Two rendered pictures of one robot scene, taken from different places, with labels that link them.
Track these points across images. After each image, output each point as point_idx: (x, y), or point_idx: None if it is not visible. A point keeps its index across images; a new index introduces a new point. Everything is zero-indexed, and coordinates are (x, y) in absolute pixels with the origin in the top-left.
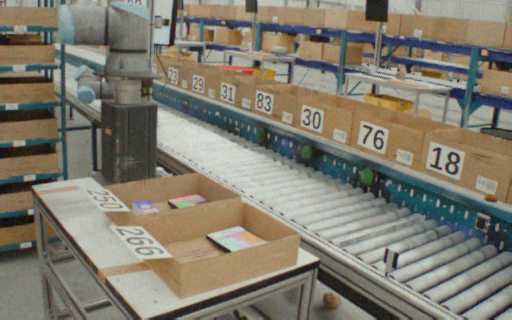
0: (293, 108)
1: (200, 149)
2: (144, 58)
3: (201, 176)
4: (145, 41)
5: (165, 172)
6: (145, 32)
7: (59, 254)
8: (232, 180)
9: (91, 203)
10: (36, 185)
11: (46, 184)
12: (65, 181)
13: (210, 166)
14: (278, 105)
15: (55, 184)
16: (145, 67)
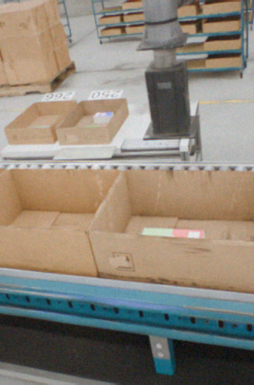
0: (134, 188)
1: None
2: (145, 28)
3: (103, 128)
4: (144, 13)
5: (170, 144)
6: (143, 5)
7: (195, 154)
8: (118, 168)
9: (146, 112)
10: (197, 101)
11: (195, 103)
12: (195, 108)
13: (161, 168)
14: (176, 192)
15: (192, 105)
16: (143, 37)
